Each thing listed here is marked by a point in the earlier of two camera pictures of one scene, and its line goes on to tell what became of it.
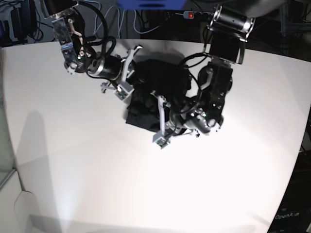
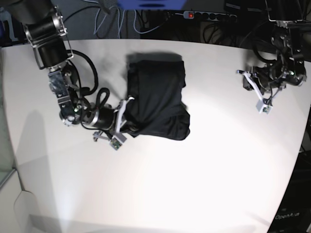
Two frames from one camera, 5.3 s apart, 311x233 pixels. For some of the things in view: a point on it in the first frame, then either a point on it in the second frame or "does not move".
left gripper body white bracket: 160,137 → 263,106
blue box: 152,5 does not move
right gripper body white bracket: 124,90 → 116,141
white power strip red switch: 193,14 does not move
